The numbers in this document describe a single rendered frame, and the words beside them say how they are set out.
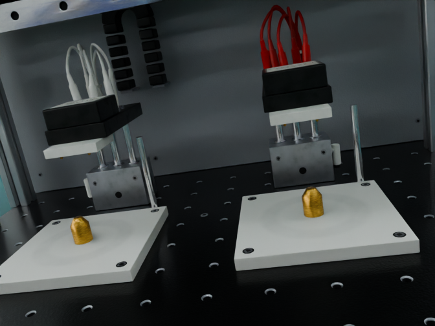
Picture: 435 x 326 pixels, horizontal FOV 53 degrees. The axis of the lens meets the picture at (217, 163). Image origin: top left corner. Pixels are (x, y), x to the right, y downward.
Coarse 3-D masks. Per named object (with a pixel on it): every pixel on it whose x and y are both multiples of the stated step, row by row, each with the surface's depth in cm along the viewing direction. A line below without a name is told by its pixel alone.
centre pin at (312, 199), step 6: (306, 192) 42; (312, 192) 42; (318, 192) 42; (306, 198) 42; (312, 198) 41; (318, 198) 41; (306, 204) 42; (312, 204) 42; (318, 204) 42; (306, 210) 42; (312, 210) 42; (318, 210) 42; (306, 216) 42; (312, 216) 42; (318, 216) 42
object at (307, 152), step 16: (272, 144) 55; (288, 144) 54; (304, 144) 53; (320, 144) 53; (272, 160) 54; (288, 160) 54; (304, 160) 54; (320, 160) 53; (288, 176) 54; (304, 176) 54; (320, 176) 54
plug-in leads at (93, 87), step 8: (72, 48) 55; (80, 48) 57; (80, 56) 56; (104, 56) 56; (88, 64) 54; (104, 72) 54; (112, 72) 56; (72, 80) 55; (88, 80) 57; (96, 80) 59; (104, 80) 54; (112, 80) 56; (72, 88) 54; (88, 88) 57; (96, 88) 59; (112, 88) 54; (72, 96) 55; (80, 96) 55; (96, 96) 54
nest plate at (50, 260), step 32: (64, 224) 52; (96, 224) 50; (128, 224) 48; (160, 224) 49; (32, 256) 45; (64, 256) 43; (96, 256) 42; (128, 256) 41; (0, 288) 40; (32, 288) 40
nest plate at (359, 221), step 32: (288, 192) 50; (320, 192) 48; (352, 192) 46; (256, 224) 43; (288, 224) 41; (320, 224) 40; (352, 224) 39; (384, 224) 38; (256, 256) 36; (288, 256) 36; (320, 256) 36; (352, 256) 36
